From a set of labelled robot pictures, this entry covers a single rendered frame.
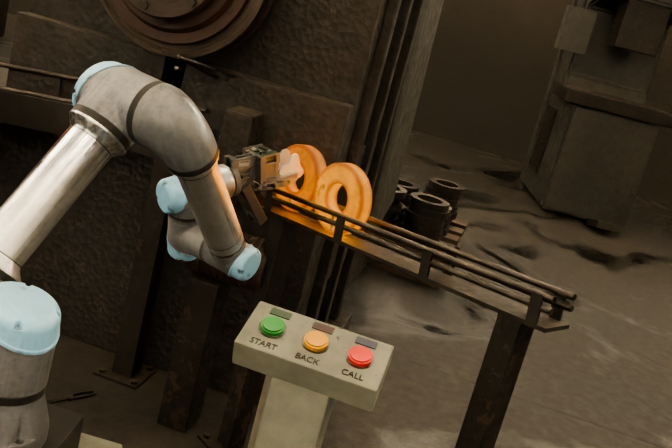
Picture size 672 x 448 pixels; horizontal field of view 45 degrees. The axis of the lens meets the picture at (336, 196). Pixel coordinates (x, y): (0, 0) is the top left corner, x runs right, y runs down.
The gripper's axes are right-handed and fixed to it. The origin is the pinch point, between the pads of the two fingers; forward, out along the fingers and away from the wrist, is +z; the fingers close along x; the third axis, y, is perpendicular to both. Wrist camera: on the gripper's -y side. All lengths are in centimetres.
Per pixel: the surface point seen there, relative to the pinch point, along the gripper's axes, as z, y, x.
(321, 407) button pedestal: -39, -13, -56
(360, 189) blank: -1.3, 3.1, -21.7
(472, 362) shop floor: 92, -100, 16
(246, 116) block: 0.6, 6.4, 23.3
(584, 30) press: 384, -43, 181
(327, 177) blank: -1.6, 2.3, -11.2
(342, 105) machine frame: 22.3, 8.5, 12.5
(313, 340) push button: -37, -4, -52
